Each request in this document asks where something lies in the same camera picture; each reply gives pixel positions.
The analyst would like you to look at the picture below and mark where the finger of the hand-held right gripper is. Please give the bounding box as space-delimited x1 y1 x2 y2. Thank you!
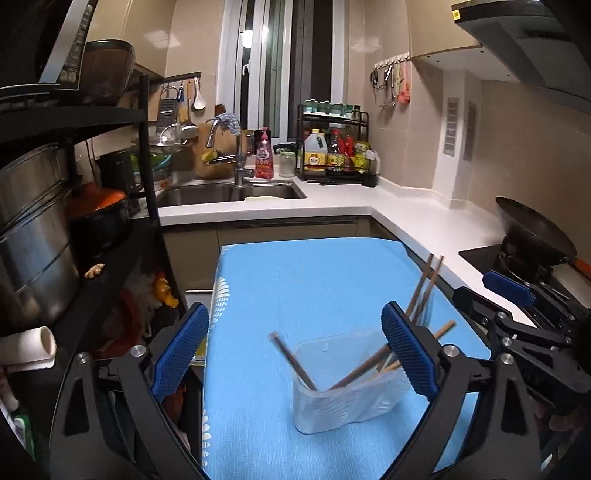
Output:
481 270 587 324
454 286 573 365

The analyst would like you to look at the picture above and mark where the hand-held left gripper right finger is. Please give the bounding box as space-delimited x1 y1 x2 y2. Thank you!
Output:
381 301 543 480

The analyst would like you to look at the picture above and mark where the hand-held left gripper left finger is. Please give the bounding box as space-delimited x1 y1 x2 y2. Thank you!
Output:
48 302 211 480

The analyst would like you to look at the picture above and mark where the clear plastic utensil holder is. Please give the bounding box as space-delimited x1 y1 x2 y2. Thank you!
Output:
291 335 419 437

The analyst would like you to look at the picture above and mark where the black gas stove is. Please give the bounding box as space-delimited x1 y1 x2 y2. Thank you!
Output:
458 244 591 324

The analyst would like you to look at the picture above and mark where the dark wooden chopstick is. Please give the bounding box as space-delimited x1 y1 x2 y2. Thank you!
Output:
269 332 319 393
329 322 457 391

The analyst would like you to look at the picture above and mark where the red plastic bag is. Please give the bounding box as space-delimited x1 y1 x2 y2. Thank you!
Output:
104 277 160 356

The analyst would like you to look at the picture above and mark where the yellow toy figure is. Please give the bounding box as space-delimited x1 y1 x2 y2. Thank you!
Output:
152 272 180 309

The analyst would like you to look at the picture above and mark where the blue tablecloth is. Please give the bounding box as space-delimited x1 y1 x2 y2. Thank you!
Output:
201 237 492 480

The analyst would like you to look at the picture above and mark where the white paper roll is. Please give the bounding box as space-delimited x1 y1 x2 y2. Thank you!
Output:
0 325 57 374

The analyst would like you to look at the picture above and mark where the orange-lidded black pot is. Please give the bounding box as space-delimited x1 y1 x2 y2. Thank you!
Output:
69 182 132 257

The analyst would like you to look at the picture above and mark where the steel kitchen sink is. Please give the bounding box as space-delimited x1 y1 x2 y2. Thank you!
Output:
156 180 308 208

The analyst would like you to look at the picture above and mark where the large steel stockpot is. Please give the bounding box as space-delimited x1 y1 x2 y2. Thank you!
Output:
0 222 81 328

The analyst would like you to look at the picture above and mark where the dark oil dispenser bottle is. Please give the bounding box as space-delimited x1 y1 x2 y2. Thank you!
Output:
361 150 382 188

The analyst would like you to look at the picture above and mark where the black metal shelf rack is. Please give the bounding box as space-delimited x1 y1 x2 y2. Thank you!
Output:
0 74 206 480

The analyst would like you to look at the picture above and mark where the wooden cutting board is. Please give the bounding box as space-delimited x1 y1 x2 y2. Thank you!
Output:
194 121 241 180

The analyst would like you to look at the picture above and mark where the black countertop appliance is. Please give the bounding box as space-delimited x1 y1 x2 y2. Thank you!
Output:
97 150 139 215

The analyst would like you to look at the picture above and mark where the black spice rack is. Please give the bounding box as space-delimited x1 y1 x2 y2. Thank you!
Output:
297 104 370 182

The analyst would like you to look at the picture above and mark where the chrome kitchen faucet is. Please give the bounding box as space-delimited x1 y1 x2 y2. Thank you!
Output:
204 115 256 186

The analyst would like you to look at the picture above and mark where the red-capped sauce bottle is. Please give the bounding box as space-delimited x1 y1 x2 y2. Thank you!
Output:
327 129 345 174

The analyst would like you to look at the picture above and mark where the red dish soap bottle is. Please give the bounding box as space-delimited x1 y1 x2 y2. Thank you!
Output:
254 127 276 180

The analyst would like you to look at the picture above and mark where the yellow-label cooking oil bottle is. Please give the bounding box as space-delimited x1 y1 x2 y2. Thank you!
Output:
304 129 328 178

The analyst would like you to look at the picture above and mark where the metal strainer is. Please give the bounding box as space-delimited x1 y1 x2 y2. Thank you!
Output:
159 122 198 145

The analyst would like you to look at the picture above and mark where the steel steamer pot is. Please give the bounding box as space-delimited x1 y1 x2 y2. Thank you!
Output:
0 143 75 227

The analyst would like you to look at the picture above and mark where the blue checked dishcloth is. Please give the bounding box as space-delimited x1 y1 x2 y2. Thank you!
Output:
217 112 241 137

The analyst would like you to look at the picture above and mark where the metal grater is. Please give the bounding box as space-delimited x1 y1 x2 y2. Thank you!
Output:
157 87 178 127

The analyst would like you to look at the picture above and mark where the row of green-lidded jars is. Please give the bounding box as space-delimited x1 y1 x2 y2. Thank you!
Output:
304 98 361 118

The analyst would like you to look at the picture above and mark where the grey range hood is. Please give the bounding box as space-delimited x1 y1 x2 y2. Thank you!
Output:
451 0 591 116

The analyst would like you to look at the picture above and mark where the brown glass jar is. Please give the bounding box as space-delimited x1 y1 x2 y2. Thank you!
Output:
78 39 136 107

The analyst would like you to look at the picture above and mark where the white-framed window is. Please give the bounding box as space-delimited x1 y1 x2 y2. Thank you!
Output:
217 0 352 144

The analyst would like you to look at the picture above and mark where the dark appliance silver edge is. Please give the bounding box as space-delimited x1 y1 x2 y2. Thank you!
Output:
0 0 100 88

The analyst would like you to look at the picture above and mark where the black wok red handle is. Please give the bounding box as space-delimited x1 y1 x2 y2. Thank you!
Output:
495 196 591 278

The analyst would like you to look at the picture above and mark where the grey wall vent plate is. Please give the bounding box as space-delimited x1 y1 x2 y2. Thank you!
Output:
463 102 478 162
443 97 461 158

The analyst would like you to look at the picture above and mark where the wall hook rail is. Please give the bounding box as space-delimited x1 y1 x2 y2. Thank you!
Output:
370 53 413 110

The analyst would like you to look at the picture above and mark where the beige wall cabinet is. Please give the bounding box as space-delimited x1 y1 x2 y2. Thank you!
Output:
409 0 483 61

